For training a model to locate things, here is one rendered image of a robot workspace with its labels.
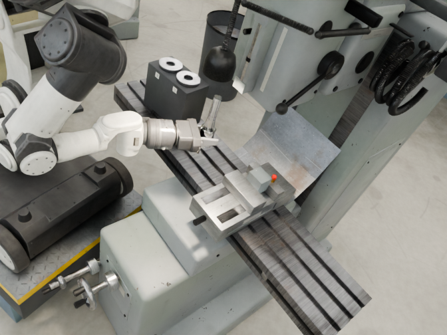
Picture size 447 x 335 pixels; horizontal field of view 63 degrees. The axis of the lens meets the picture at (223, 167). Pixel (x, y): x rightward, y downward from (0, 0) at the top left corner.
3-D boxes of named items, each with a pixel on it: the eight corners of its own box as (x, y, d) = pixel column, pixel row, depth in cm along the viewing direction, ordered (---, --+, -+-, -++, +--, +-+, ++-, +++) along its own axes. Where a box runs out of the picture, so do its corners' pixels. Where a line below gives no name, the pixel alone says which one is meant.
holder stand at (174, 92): (177, 132, 142) (187, 90, 128) (143, 101, 150) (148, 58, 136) (199, 122, 150) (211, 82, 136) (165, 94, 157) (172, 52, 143)
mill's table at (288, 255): (316, 351, 105) (328, 342, 99) (112, 99, 158) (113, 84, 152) (359, 308, 118) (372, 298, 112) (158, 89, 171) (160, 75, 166)
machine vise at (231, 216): (215, 243, 111) (225, 223, 104) (188, 209, 118) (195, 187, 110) (289, 201, 132) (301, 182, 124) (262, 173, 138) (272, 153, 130)
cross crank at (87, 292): (82, 322, 120) (81, 308, 112) (66, 293, 125) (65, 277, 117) (126, 298, 129) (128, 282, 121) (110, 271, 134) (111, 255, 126)
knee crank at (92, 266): (45, 301, 130) (44, 294, 126) (38, 288, 133) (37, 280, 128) (103, 272, 143) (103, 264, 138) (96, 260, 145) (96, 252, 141)
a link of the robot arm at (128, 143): (161, 131, 100) (118, 129, 96) (156, 159, 107) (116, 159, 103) (156, 107, 107) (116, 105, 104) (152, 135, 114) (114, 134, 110)
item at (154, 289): (129, 361, 155) (142, 304, 113) (95, 300, 169) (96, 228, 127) (260, 271, 201) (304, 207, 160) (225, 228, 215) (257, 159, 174)
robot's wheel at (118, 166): (95, 181, 179) (96, 153, 165) (103, 176, 182) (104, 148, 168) (124, 205, 173) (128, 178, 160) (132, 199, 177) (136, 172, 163)
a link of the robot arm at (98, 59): (45, 92, 70) (88, 40, 66) (26, 61, 73) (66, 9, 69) (90, 106, 81) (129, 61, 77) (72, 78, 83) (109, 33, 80)
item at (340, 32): (316, 40, 69) (319, 33, 68) (311, 36, 70) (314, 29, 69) (370, 35, 78) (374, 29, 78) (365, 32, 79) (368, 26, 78)
